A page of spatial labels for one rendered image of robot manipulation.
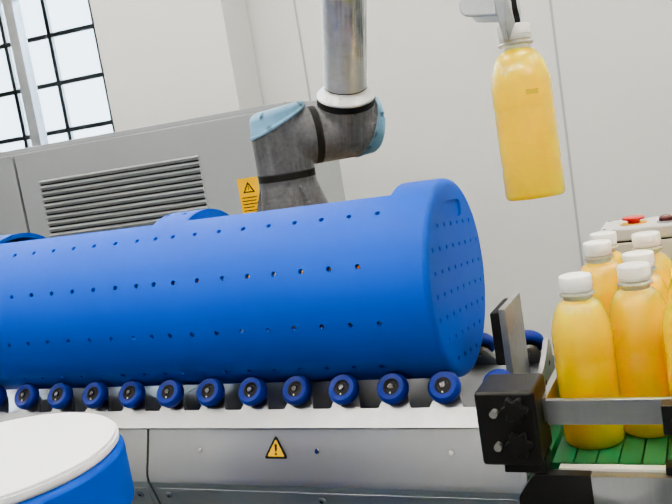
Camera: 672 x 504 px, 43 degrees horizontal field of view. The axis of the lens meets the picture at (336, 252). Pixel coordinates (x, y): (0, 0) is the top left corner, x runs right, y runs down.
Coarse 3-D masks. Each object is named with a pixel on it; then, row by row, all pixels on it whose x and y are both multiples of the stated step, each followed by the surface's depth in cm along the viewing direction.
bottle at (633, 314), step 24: (624, 288) 102; (648, 288) 102; (624, 312) 101; (648, 312) 100; (624, 336) 101; (648, 336) 100; (624, 360) 102; (648, 360) 100; (624, 384) 103; (648, 384) 101; (648, 432) 102
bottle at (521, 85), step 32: (512, 64) 100; (544, 64) 101; (512, 96) 100; (544, 96) 100; (512, 128) 101; (544, 128) 100; (512, 160) 101; (544, 160) 100; (512, 192) 102; (544, 192) 100
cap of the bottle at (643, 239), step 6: (636, 234) 122; (642, 234) 122; (648, 234) 121; (654, 234) 120; (636, 240) 121; (642, 240) 121; (648, 240) 120; (654, 240) 121; (636, 246) 122; (642, 246) 121; (648, 246) 121
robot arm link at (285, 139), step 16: (272, 112) 163; (288, 112) 164; (304, 112) 167; (256, 128) 165; (272, 128) 163; (288, 128) 164; (304, 128) 165; (320, 128) 166; (256, 144) 166; (272, 144) 164; (288, 144) 164; (304, 144) 165; (320, 144) 166; (256, 160) 168; (272, 160) 165; (288, 160) 165; (304, 160) 166; (320, 160) 170
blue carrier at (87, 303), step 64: (448, 192) 120; (0, 256) 144; (64, 256) 137; (128, 256) 131; (192, 256) 125; (256, 256) 120; (320, 256) 116; (384, 256) 111; (448, 256) 117; (0, 320) 139; (64, 320) 134; (128, 320) 129; (192, 320) 124; (256, 320) 120; (320, 320) 116; (384, 320) 112; (448, 320) 115; (0, 384) 149; (192, 384) 137
